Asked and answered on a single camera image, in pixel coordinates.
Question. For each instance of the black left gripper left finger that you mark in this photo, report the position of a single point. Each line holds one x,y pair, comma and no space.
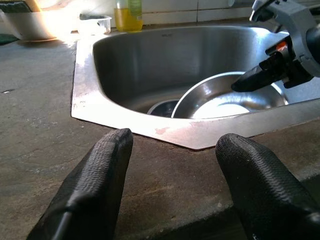
95,187

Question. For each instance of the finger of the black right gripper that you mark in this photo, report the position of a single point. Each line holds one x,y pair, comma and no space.
252,81

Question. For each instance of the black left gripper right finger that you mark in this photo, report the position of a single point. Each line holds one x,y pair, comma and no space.
262,187

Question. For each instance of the steel bowl with rim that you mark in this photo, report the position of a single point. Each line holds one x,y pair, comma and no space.
212,95

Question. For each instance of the stainless steel sink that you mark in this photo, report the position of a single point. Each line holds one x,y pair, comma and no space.
150,62

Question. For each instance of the dish soap bottle yellow liquid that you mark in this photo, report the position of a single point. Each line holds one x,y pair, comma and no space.
127,21

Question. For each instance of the small clear plastic container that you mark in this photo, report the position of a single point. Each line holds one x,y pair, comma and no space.
95,25

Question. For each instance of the dark green scouring pad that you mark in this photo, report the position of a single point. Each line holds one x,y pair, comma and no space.
7,38

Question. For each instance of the white sponge bowl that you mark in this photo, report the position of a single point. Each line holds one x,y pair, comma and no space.
27,27

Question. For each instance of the yellow sponge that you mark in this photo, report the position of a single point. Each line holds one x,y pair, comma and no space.
35,5

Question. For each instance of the green scouring sponge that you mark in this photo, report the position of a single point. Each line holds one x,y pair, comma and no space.
15,7

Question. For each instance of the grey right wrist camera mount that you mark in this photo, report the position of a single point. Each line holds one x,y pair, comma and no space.
292,17

